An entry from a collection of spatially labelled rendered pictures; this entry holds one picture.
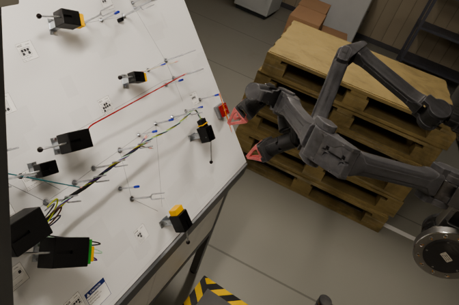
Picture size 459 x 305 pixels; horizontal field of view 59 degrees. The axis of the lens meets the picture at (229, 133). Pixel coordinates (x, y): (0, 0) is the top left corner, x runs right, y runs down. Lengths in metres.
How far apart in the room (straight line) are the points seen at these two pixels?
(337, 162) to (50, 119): 0.76
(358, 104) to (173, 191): 1.68
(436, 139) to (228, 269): 1.57
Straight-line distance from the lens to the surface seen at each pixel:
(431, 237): 1.51
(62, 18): 1.20
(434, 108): 1.58
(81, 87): 1.28
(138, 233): 1.35
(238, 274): 2.57
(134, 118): 1.39
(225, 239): 2.70
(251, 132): 3.09
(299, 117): 1.10
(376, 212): 3.25
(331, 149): 0.94
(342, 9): 6.51
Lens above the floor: 2.00
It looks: 34 degrees down
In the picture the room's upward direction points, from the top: 19 degrees clockwise
